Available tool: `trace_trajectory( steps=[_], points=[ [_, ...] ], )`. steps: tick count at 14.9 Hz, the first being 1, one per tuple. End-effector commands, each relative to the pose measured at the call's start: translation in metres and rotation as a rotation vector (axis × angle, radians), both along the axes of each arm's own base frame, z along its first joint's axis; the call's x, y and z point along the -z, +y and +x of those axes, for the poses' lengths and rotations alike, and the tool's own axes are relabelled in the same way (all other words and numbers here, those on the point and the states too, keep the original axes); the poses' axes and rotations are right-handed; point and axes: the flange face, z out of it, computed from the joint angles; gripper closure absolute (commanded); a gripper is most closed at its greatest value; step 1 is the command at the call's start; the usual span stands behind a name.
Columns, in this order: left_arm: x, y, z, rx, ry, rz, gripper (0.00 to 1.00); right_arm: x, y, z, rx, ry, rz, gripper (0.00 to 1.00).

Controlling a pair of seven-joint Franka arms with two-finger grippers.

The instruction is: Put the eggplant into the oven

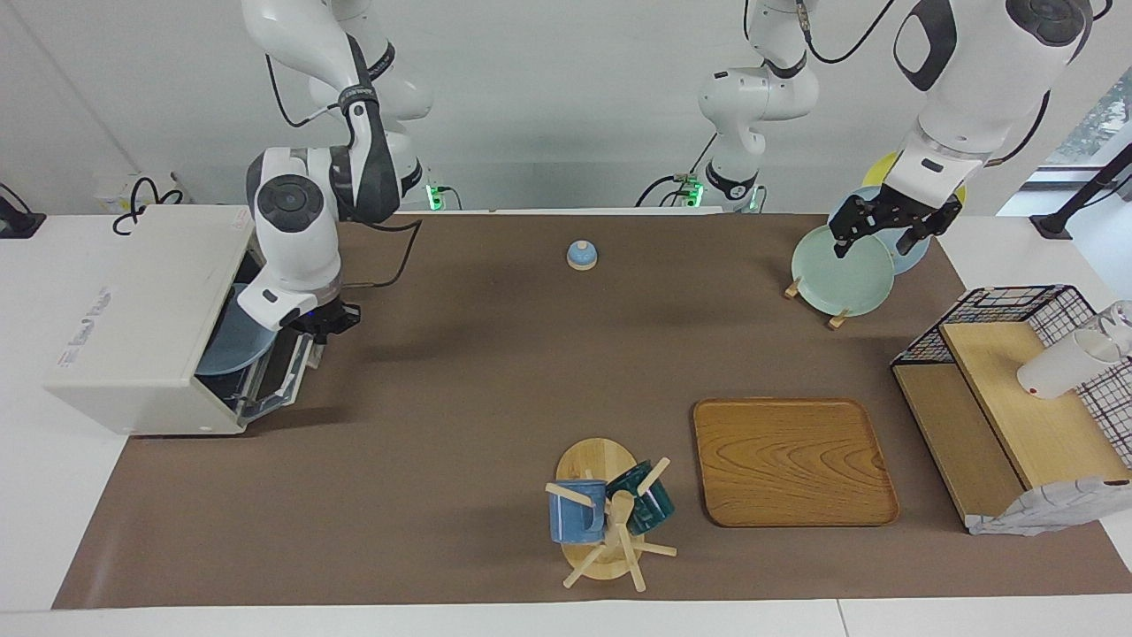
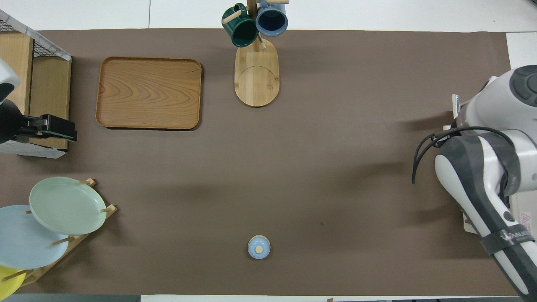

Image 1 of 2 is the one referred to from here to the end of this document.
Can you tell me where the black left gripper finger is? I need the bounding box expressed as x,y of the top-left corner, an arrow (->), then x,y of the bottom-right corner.
898,202 -> 963,255
831,203 -> 872,259

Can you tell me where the light blue round plate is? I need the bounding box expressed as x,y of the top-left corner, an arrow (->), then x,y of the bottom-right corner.
196,283 -> 277,378
827,186 -> 932,277

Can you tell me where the cream toaster oven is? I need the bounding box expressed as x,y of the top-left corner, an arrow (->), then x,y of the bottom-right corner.
44,205 -> 317,436

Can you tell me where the yellow plate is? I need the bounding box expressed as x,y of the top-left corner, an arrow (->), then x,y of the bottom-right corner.
862,150 -> 968,213

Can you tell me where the pale green plate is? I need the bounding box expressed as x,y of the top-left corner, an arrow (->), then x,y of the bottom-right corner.
791,225 -> 896,318

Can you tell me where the wooden plate rack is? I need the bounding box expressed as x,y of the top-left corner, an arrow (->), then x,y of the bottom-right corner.
784,277 -> 852,331

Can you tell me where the black clamp stand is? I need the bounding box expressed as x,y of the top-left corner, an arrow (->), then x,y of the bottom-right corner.
1030,142 -> 1132,240

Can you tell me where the brown table mat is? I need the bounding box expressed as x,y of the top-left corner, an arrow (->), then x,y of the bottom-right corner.
51,212 -> 1132,610

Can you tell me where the white cup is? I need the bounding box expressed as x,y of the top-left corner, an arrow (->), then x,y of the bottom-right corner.
1017,326 -> 1132,400

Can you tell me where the window with green view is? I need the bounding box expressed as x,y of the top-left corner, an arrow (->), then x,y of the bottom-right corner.
1044,66 -> 1132,169

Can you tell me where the clear glass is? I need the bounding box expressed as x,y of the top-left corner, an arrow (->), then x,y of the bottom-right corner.
1097,301 -> 1132,346

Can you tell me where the brown wooden tray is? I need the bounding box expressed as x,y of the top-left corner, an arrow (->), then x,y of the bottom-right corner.
692,397 -> 900,528

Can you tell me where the wooden mug tree stand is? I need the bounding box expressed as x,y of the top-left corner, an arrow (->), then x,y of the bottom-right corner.
545,437 -> 678,592

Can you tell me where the blue mug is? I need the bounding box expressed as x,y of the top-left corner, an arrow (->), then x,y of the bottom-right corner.
548,480 -> 609,544

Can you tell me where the grey patterned cloth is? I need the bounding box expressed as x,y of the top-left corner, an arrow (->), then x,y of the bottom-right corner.
966,476 -> 1132,537

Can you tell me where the black table clamp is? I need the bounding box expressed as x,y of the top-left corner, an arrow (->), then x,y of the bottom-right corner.
0,183 -> 47,240

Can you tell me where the dark green mug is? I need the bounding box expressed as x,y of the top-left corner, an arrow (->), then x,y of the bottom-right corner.
607,460 -> 676,534

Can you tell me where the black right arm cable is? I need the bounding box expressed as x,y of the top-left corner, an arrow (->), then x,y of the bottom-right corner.
265,49 -> 424,291

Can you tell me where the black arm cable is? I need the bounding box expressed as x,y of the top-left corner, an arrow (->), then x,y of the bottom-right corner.
265,49 -> 424,291
792,0 -> 1053,169

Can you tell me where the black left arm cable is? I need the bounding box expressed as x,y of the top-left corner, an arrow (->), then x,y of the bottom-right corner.
792,0 -> 1053,169

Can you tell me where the black left base cable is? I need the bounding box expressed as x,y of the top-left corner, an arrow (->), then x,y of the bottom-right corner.
637,133 -> 719,209

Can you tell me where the wire basket with wooden shelves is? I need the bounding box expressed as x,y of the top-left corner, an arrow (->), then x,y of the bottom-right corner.
891,285 -> 1132,532

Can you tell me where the black oven power cord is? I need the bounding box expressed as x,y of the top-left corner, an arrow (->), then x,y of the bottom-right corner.
112,177 -> 182,235

